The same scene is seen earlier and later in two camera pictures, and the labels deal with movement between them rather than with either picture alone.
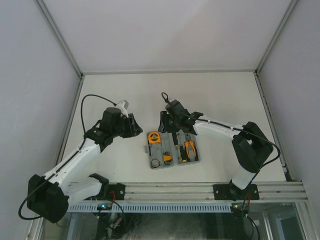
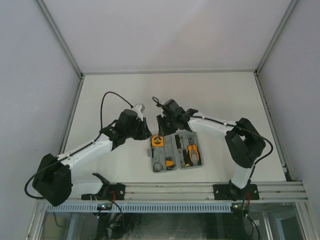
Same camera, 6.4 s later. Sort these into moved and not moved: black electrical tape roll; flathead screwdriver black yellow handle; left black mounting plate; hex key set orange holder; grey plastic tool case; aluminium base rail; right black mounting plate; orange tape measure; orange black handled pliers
Moved: hex key set orange holder; flathead screwdriver black yellow handle; orange black handled pliers; orange tape measure; black electrical tape roll; grey plastic tool case
Not moved: left black mounting plate; aluminium base rail; right black mounting plate
